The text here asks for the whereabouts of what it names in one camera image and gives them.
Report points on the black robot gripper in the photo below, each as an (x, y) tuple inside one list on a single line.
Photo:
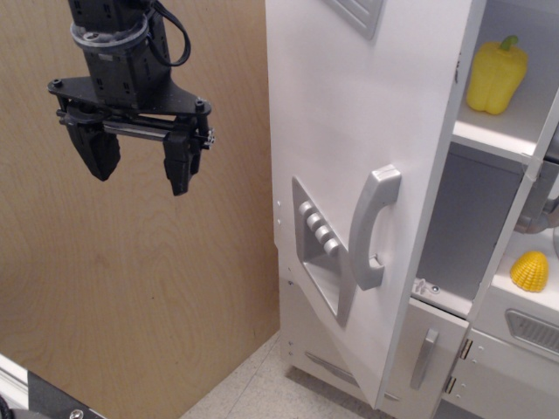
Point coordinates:
[(129, 90)]

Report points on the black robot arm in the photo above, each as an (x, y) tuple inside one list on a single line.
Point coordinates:
[(120, 15)]

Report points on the white toy fridge door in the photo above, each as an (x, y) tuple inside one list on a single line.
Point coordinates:
[(355, 86)]

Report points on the white toy fridge cabinet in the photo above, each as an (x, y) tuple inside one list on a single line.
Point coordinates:
[(490, 166)]

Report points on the grey ice dispenser panel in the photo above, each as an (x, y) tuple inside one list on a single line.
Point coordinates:
[(322, 254)]

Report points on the white lower freezer door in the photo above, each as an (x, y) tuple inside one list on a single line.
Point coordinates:
[(400, 400)]

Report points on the yellow toy bell pepper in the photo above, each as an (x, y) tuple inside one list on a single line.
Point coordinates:
[(498, 68)]

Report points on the yellow toy corn piece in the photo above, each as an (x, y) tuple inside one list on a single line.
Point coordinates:
[(530, 271)]

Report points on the grey toy sink faucet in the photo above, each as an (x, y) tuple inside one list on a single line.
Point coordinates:
[(540, 211)]

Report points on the white toy kitchen counter unit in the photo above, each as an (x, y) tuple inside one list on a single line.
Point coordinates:
[(510, 366)]

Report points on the grey fridge door handle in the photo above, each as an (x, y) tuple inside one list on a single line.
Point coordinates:
[(379, 191)]

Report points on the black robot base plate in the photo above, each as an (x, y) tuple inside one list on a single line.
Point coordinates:
[(27, 395)]

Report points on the grey lower door handle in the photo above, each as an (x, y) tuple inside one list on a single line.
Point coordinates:
[(424, 358)]

